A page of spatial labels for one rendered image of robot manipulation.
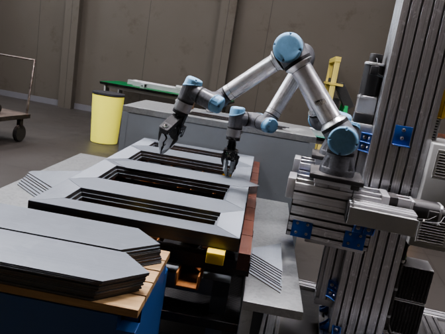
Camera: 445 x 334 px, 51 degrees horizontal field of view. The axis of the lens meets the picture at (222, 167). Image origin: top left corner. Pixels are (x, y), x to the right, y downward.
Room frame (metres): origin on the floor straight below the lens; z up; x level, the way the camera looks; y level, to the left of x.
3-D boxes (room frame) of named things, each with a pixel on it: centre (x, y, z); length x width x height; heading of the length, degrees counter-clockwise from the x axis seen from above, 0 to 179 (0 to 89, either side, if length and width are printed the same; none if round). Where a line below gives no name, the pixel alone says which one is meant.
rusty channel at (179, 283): (2.28, 0.00, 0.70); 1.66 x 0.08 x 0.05; 176
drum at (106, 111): (6.99, 1.83, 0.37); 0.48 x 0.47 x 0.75; 80
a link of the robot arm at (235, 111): (2.36, -0.03, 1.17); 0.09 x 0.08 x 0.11; 118
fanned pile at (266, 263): (1.71, -0.22, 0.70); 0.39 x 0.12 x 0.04; 176
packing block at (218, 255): (1.48, -0.02, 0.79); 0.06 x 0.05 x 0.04; 86
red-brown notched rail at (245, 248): (2.27, -0.17, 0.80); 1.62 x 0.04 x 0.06; 176
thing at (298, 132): (3.40, 0.05, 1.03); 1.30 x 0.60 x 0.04; 86
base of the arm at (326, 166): (2.01, -0.49, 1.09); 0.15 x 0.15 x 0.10
